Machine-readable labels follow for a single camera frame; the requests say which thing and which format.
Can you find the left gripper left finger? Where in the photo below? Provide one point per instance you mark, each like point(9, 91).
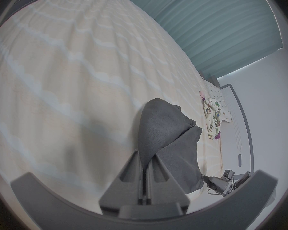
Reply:
point(124, 190)

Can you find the white printed pyjama garment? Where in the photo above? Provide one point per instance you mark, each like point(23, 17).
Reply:
point(212, 118)

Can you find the bed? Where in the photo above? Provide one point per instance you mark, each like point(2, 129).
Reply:
point(62, 80)

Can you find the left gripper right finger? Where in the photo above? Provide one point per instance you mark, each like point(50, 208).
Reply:
point(163, 190)

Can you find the black T-shirt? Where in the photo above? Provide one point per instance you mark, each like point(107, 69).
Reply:
point(165, 128)

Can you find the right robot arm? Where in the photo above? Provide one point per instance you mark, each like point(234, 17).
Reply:
point(241, 183)

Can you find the purple garment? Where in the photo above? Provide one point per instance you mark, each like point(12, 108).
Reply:
point(218, 135)

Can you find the grey bedside table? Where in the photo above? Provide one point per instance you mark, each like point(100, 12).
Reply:
point(207, 77)

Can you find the white printed pillow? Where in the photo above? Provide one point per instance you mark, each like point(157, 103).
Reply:
point(220, 97)

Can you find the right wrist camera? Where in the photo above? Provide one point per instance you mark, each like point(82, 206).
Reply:
point(228, 174)

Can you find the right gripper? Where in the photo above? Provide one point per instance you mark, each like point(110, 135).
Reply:
point(218, 183)

